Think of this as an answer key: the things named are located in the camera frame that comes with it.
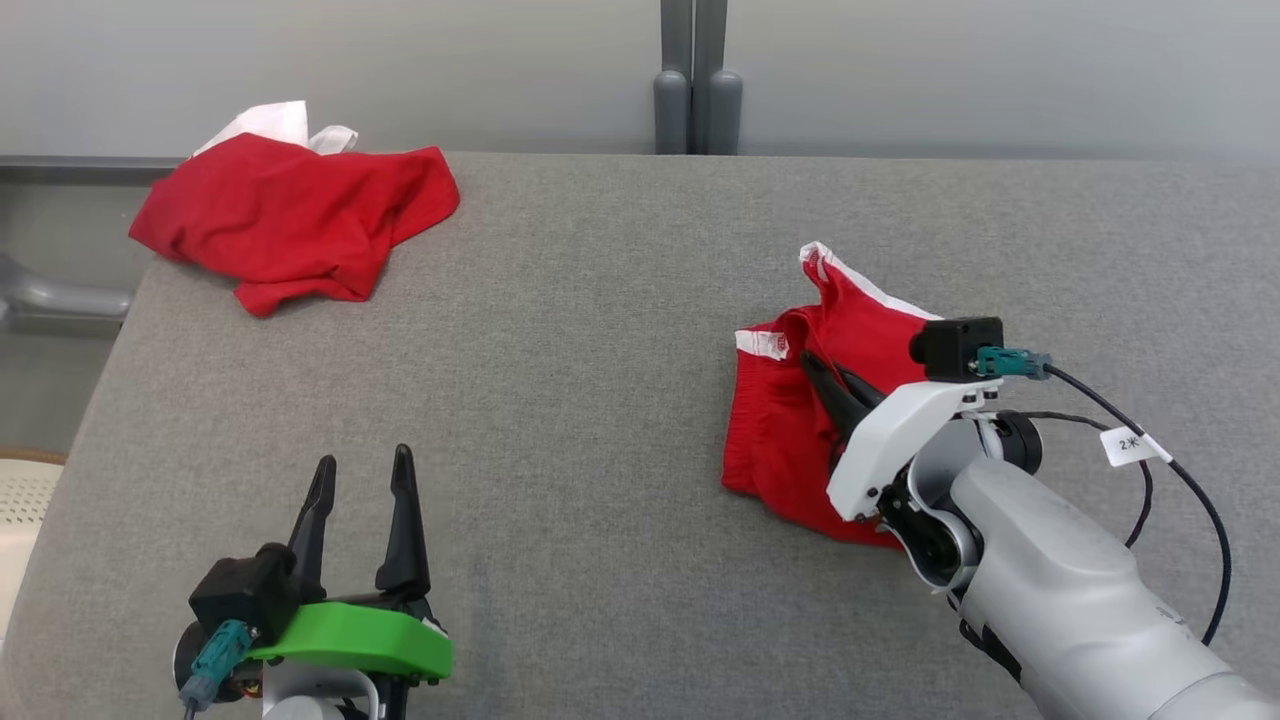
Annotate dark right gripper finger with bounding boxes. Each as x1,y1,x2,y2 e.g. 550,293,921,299
836,366,890,409
799,350,873,471

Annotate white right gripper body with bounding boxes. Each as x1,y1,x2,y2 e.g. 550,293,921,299
827,378,1044,523

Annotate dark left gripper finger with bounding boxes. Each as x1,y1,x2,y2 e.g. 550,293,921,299
375,444,432,601
288,455,338,603

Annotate grey wall rail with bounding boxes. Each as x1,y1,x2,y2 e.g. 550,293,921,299
0,155,196,186

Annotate white cable label tag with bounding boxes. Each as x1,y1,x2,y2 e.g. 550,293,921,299
1100,425,1172,468

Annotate grey vertical post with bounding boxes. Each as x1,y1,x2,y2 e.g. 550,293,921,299
654,0,694,156
692,0,744,156

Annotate thin black cable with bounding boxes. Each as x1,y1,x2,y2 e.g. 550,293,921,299
1000,410,1155,550

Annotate red shirt with white sleeves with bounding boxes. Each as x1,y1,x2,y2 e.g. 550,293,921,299
128,100,462,318

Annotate red garment with white trim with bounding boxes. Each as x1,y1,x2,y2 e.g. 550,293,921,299
722,241,946,549

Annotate white perforated laundry basket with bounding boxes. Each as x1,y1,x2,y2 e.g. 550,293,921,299
0,448,67,641

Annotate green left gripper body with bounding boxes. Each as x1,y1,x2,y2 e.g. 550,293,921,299
173,596,455,703

